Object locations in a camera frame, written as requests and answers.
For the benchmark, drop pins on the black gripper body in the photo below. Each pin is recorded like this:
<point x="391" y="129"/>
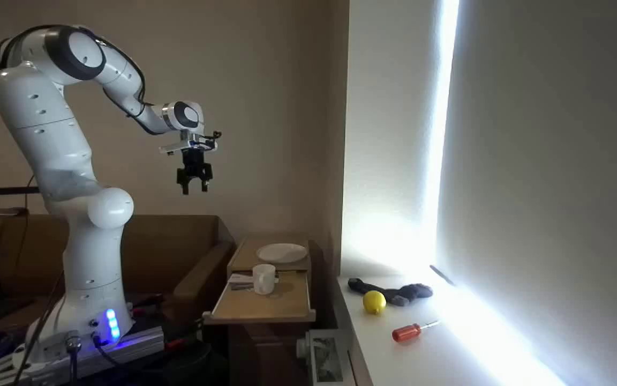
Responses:
<point x="193" y="165"/>

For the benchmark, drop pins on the white mug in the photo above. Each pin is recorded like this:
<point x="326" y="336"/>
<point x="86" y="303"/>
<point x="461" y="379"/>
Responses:
<point x="265" y="279"/>

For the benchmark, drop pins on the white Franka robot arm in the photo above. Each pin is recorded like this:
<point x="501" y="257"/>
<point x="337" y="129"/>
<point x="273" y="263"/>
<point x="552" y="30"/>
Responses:
<point x="38" y="107"/>

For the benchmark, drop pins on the brown sofa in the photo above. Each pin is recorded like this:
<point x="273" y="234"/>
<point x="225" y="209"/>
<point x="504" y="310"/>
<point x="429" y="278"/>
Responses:
<point x="165" y="250"/>

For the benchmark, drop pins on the wooden nightstand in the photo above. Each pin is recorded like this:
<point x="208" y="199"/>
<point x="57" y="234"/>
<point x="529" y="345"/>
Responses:
<point x="248" y="257"/>

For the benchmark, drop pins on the wooden pull-out nightstand shelf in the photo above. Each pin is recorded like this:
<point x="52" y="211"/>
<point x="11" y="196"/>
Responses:
<point x="263" y="305"/>

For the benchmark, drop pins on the white plate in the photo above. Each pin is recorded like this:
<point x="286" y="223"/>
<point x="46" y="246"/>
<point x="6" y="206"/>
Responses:
<point x="281" y="252"/>

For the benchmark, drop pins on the white booklet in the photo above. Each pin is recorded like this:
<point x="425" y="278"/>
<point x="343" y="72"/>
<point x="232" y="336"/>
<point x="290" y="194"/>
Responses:
<point x="241" y="281"/>

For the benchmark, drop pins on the black boom pole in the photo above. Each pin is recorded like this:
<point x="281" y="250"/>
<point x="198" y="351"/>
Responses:
<point x="0" y="191"/>

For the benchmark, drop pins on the yellow ball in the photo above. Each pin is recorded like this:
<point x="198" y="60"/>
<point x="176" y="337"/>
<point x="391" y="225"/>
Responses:
<point x="375" y="301"/>

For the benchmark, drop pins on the framed brochure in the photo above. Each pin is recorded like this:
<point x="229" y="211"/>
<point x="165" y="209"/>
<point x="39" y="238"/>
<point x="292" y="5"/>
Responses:
<point x="322" y="356"/>

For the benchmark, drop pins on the black cloth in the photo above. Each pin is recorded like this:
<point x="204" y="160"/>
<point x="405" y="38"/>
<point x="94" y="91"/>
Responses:
<point x="405" y="293"/>

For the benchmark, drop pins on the wide white window blind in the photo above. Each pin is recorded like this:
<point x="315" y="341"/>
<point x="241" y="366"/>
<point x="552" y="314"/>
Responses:
<point x="552" y="158"/>

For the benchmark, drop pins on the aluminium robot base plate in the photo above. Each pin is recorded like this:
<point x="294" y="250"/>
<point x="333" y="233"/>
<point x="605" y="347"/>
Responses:
<point x="137" y="344"/>

